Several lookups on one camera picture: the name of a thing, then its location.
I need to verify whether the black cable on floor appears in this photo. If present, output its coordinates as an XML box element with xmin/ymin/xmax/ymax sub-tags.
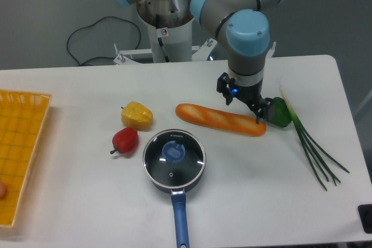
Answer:
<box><xmin>66</xmin><ymin>16</ymin><xmax>142</xmax><ymax>67</ymax></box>

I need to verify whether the green bell pepper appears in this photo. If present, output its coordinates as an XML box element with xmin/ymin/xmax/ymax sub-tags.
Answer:
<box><xmin>268</xmin><ymin>97</ymin><xmax>292</xmax><ymax>128</ymax></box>

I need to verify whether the baguette bread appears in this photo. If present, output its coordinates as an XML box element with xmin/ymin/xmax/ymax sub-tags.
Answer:
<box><xmin>175</xmin><ymin>103</ymin><xmax>266</xmax><ymax>136</ymax></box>

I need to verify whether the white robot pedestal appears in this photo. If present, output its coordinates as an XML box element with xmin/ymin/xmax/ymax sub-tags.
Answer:
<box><xmin>137</xmin><ymin>0</ymin><xmax>194</xmax><ymax>63</ymax></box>

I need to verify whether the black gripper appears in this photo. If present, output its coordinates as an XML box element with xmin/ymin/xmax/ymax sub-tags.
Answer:
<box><xmin>217</xmin><ymin>72</ymin><xmax>275</xmax><ymax>124</ymax></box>

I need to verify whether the green onion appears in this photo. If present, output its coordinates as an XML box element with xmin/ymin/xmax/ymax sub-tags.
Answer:
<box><xmin>279</xmin><ymin>85</ymin><xmax>349</xmax><ymax>191</ymax></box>

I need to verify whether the glass lid blue knob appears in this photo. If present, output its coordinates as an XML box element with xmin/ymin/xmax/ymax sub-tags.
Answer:
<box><xmin>142</xmin><ymin>129</ymin><xmax>208</xmax><ymax>189</ymax></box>

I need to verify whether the black object table corner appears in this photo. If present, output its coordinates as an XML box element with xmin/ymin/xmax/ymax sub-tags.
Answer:
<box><xmin>357</xmin><ymin>204</ymin><xmax>372</xmax><ymax>234</ymax></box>

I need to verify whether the dark pot blue handle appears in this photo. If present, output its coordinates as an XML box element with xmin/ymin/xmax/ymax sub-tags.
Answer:
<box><xmin>153</xmin><ymin>184</ymin><xmax>197</xmax><ymax>247</ymax></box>

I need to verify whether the red bell pepper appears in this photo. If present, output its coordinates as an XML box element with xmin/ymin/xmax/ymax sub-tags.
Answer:
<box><xmin>110</xmin><ymin>127</ymin><xmax>139</xmax><ymax>154</ymax></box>

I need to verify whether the yellow bell pepper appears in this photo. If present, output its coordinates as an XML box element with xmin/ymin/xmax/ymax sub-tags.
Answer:
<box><xmin>121</xmin><ymin>101</ymin><xmax>153</xmax><ymax>131</ymax></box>

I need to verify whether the yellow woven basket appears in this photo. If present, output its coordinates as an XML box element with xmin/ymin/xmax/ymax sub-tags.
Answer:
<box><xmin>1</xmin><ymin>89</ymin><xmax>52</xmax><ymax>228</ymax></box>

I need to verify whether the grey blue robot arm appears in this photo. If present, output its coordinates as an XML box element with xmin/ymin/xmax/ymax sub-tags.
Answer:
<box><xmin>116</xmin><ymin>0</ymin><xmax>291</xmax><ymax>127</ymax></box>

